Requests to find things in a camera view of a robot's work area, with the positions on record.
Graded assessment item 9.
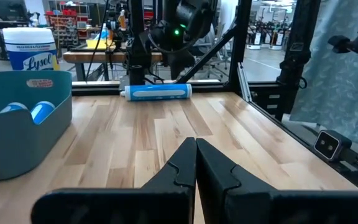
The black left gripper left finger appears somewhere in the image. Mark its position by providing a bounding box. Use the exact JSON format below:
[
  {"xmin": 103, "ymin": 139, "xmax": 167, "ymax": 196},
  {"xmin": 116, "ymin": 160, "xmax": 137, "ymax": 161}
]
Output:
[{"xmin": 31, "ymin": 137, "xmax": 198, "ymax": 224}]

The orange spray bottle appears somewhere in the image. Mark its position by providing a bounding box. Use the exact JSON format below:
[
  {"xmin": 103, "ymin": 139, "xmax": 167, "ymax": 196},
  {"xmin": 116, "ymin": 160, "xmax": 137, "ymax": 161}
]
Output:
[{"xmin": 118, "ymin": 9, "xmax": 127, "ymax": 31}]

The wooden workbench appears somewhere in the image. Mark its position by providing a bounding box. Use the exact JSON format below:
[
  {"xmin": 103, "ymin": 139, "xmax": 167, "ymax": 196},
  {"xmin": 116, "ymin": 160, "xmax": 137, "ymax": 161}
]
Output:
[{"xmin": 62, "ymin": 50, "xmax": 164, "ymax": 82}]

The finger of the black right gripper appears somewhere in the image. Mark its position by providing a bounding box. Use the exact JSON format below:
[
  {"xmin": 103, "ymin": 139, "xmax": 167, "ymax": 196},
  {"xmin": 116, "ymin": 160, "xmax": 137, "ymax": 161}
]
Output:
[
  {"xmin": 165, "ymin": 53, "xmax": 181, "ymax": 81},
  {"xmin": 180, "ymin": 53, "xmax": 196, "ymax": 81}
]

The table-level camera box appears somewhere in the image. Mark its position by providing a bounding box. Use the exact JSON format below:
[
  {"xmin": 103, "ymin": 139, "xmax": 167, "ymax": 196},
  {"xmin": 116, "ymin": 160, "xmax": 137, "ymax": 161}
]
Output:
[{"xmin": 313, "ymin": 129, "xmax": 353, "ymax": 162}]

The Lysol wipes canister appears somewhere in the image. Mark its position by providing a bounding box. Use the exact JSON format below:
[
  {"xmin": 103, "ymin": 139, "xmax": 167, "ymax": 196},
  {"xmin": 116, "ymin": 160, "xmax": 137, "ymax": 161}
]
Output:
[{"xmin": 2, "ymin": 27, "xmax": 60, "ymax": 72}]

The yellow tray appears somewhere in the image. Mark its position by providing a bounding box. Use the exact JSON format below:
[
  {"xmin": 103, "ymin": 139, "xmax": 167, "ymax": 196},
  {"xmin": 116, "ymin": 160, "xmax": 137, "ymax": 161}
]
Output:
[{"xmin": 85, "ymin": 37, "xmax": 114, "ymax": 50}]

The black computer monitor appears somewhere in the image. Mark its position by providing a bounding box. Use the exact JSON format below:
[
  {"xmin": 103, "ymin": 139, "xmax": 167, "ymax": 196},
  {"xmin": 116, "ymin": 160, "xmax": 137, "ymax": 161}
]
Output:
[{"xmin": 0, "ymin": 0, "xmax": 27, "ymax": 22}]

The blue white patterned silicone tube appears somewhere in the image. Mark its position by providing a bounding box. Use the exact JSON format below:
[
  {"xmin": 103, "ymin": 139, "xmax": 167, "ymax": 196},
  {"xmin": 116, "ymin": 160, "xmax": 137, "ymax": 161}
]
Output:
[
  {"xmin": 0, "ymin": 101, "xmax": 29, "ymax": 114},
  {"xmin": 30, "ymin": 100, "xmax": 56, "ymax": 125}
]

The silver aluminium profile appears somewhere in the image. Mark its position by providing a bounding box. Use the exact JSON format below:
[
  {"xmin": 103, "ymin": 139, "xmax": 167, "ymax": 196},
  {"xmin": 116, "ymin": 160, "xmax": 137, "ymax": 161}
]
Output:
[{"xmin": 236, "ymin": 62, "xmax": 252, "ymax": 103}]

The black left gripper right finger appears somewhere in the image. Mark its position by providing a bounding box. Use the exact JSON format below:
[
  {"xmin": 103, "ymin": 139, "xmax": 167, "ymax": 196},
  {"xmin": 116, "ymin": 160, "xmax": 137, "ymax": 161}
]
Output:
[{"xmin": 196, "ymin": 138, "xmax": 358, "ymax": 224}]

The background robot white base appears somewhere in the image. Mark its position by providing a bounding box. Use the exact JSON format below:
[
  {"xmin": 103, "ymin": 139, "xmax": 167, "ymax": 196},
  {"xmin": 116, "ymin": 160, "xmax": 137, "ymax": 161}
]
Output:
[
  {"xmin": 246, "ymin": 29, "xmax": 262, "ymax": 50},
  {"xmin": 272, "ymin": 29, "xmax": 287, "ymax": 50},
  {"xmin": 260, "ymin": 29, "xmax": 275, "ymax": 49}
]

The black hanging cable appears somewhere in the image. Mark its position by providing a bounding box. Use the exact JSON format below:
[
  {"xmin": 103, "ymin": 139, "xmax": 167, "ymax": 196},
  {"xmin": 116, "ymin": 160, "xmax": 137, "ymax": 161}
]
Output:
[{"xmin": 85, "ymin": 0, "xmax": 110, "ymax": 82}]

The grey office chair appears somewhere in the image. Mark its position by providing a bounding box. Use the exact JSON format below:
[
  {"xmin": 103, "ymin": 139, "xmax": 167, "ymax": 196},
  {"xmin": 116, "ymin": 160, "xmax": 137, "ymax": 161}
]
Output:
[{"xmin": 194, "ymin": 23, "xmax": 229, "ymax": 80}]

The teal plastic bin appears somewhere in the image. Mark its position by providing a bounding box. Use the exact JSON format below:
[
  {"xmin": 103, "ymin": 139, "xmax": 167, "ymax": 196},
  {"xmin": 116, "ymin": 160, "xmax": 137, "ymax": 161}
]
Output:
[{"xmin": 0, "ymin": 70, "xmax": 73, "ymax": 182}]

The teal patterned curtain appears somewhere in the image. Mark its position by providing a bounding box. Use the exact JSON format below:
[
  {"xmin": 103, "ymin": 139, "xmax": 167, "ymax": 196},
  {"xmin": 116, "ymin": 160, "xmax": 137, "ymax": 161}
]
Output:
[{"xmin": 290, "ymin": 0, "xmax": 358, "ymax": 147}]

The plain blue silicone tube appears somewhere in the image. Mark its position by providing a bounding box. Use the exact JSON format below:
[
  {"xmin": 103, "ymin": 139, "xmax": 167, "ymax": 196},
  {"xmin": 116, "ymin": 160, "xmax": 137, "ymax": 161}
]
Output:
[{"xmin": 119, "ymin": 83, "xmax": 193, "ymax": 102}]

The red parts shelving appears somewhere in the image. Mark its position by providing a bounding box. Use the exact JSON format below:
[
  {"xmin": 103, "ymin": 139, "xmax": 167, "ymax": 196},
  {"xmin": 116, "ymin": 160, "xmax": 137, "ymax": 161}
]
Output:
[{"xmin": 44, "ymin": 8, "xmax": 90, "ymax": 47}]

